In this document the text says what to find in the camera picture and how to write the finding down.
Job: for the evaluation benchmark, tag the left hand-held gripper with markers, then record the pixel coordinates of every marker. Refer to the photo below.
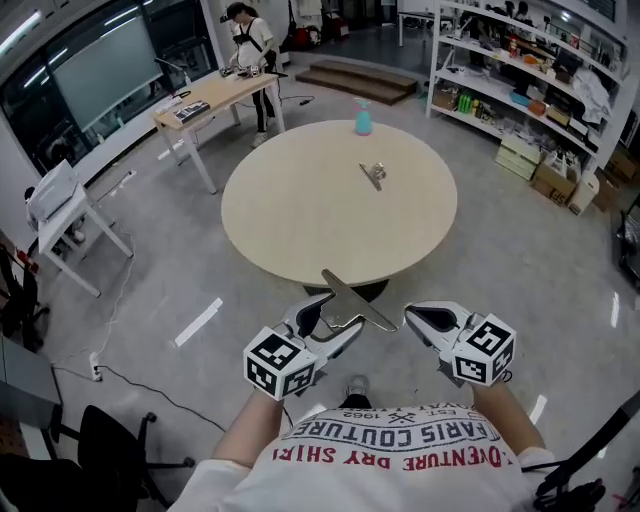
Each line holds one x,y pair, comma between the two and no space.
277,362

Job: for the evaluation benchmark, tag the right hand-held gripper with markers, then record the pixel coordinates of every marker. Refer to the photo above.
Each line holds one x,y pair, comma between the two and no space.
482,357

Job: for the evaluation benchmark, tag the metal clip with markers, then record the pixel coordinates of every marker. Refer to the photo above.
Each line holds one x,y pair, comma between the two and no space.
376,175
347,302

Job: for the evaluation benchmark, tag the person's right forearm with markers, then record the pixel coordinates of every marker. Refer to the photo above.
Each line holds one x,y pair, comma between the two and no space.
505,415

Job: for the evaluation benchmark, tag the person's left forearm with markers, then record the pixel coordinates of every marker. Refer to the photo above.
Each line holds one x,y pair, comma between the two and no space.
250,430

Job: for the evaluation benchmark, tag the person's grey shoe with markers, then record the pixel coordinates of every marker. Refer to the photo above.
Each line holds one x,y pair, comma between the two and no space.
358,386

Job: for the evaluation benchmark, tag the person's black trousers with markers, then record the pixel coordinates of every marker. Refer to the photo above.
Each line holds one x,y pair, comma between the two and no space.
356,401

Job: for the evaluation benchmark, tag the round wooden table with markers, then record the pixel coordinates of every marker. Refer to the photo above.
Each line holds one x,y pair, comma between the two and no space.
310,210

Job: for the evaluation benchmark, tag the person's white printed t-shirt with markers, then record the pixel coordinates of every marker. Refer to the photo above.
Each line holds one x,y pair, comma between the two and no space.
380,475

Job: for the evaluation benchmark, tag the brown cardboard box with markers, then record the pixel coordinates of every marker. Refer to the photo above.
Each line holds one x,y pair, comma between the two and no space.
552,185

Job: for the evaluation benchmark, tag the pale green stacked crates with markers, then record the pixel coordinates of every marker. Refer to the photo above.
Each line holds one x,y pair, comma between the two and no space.
517,157

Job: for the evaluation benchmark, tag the white house-shaped box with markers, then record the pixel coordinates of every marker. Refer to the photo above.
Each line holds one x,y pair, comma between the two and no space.
585,195

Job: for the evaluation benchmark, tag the teal spray bottle pink nozzle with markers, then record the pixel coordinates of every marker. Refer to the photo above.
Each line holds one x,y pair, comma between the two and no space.
363,122

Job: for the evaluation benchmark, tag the black stand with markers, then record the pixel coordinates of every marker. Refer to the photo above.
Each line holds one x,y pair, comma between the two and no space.
580,475

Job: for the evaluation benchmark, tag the white power strip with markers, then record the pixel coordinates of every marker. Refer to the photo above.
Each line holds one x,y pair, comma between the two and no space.
95,367

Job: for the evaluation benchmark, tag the teal tray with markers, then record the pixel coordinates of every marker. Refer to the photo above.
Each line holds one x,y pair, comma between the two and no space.
521,98

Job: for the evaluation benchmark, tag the black office chair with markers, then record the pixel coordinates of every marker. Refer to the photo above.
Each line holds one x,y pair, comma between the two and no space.
107,440

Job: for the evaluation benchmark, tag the brown wooden steps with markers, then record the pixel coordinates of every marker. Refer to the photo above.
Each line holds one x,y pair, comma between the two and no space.
357,80

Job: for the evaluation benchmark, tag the black and white keyboard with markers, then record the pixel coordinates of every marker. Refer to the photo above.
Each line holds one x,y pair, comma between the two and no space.
191,112

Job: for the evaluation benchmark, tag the rectangular wooden desk white legs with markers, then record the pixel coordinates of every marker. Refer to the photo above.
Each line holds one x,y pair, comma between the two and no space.
220,95

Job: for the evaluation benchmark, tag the white shelf unit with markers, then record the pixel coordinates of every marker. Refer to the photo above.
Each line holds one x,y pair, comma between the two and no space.
500,75

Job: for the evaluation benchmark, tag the small white table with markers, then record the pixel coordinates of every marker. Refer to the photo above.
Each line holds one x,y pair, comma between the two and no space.
87,220

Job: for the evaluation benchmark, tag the grey cabinet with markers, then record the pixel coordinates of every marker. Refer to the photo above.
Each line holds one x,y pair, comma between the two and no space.
25,375

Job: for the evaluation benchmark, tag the black folding chair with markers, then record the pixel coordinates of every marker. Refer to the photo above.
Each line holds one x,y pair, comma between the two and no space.
20,300

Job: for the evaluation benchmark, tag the grey projection screen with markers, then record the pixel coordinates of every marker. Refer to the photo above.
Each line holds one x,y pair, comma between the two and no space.
105,75

